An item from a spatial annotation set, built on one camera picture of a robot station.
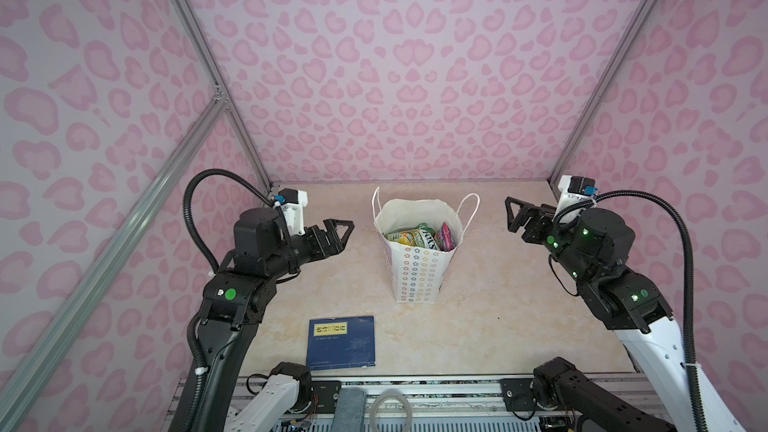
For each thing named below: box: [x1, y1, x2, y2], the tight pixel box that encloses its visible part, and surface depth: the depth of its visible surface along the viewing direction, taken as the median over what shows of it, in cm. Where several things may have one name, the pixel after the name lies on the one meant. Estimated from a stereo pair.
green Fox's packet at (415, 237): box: [383, 223, 428, 248], surface depth 85 cm
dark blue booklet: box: [306, 316, 376, 371], surface depth 83 cm
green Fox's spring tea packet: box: [414, 222, 440, 251], surface depth 84 cm
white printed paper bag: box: [371, 186, 481, 304], surface depth 81 cm
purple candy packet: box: [434, 222, 457, 252], surface depth 80 cm
